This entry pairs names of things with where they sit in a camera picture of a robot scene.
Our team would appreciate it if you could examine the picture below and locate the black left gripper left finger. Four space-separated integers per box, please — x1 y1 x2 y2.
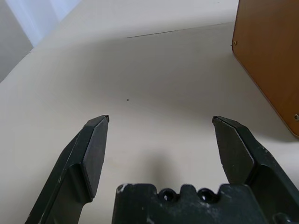
24 114 110 224

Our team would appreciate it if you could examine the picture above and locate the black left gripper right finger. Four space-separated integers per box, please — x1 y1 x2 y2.
211 115 299 224

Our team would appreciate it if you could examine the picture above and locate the brown wooden cabinet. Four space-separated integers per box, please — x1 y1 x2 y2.
232 0 299 137

